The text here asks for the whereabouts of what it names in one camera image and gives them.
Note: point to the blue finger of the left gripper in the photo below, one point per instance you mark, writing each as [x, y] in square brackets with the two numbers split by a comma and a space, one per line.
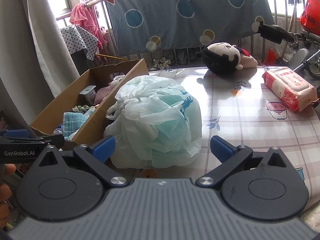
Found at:
[15, 133]

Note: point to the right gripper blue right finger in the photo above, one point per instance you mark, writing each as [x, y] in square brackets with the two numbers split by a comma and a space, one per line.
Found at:
[222, 149]

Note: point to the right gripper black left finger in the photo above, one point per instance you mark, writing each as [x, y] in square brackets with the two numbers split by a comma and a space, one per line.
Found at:
[103, 149]

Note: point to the teal checked cleaning cloth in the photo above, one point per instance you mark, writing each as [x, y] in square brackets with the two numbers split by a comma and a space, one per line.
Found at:
[72, 122]

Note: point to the green white rope knot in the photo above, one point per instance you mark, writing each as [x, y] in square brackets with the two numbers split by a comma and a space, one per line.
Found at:
[80, 109]

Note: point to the white yogurt cup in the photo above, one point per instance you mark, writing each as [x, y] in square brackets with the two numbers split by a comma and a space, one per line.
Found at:
[89, 93]

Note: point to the pink knitted sponge pad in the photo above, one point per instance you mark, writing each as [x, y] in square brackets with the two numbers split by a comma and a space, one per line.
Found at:
[101, 94]

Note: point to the pink round plush toy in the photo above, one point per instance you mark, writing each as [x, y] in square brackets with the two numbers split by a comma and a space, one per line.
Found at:
[116, 80]

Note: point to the person's left hand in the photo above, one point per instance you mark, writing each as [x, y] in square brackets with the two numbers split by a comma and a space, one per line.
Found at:
[5, 195]

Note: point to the brown cardboard box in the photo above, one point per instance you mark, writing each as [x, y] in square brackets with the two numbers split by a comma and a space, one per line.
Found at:
[93, 129]

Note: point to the light blue plastic bag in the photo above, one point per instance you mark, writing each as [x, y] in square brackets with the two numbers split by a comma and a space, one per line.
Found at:
[155, 123]

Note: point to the black-haired plush doll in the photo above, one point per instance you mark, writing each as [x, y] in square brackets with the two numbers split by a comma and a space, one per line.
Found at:
[223, 59]

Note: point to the pink wet wipes pack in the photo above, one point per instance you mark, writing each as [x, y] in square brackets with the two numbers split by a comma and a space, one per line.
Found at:
[290, 87]

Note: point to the polka dot hanging cloth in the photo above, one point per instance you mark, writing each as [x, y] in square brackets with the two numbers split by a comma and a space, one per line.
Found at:
[78, 39]

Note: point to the wheelchair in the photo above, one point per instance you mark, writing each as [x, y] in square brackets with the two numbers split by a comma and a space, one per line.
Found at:
[306, 54]

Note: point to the black padded armrest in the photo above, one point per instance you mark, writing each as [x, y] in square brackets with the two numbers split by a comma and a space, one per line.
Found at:
[274, 33]

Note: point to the pink hanging garment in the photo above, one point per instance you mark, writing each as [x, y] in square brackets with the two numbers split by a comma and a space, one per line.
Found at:
[85, 17]

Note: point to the blue quilt with circles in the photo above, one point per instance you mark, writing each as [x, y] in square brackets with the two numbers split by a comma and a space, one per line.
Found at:
[144, 26]

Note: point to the red plastic bag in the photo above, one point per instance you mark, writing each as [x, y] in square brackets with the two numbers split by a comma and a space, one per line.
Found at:
[310, 18]

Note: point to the yellow broom handle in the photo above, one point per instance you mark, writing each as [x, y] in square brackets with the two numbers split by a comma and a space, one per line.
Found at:
[111, 57]

